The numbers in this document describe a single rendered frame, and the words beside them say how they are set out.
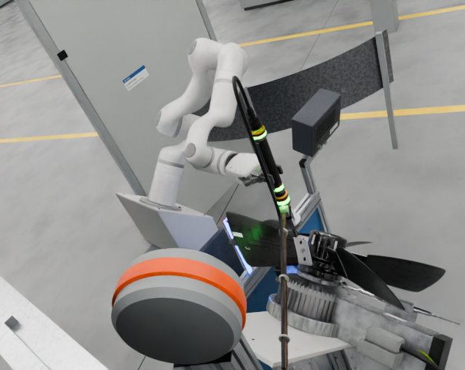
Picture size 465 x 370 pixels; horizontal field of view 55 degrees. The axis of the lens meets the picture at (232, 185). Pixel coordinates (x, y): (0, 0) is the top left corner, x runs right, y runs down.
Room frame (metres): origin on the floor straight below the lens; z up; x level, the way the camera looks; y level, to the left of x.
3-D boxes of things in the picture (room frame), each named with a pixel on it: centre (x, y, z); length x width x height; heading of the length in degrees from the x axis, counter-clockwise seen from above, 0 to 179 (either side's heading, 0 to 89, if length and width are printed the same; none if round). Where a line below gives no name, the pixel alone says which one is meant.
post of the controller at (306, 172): (1.65, -0.34, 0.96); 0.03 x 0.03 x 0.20; 36
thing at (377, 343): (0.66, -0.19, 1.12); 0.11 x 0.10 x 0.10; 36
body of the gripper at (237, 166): (1.14, -0.06, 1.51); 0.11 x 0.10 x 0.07; 36
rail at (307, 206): (1.40, 0.01, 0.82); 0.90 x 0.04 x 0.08; 126
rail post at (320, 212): (1.65, -0.34, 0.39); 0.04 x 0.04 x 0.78; 36
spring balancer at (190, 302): (0.37, 0.12, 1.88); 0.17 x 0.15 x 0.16; 36
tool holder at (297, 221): (1.04, -0.12, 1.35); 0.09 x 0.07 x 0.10; 160
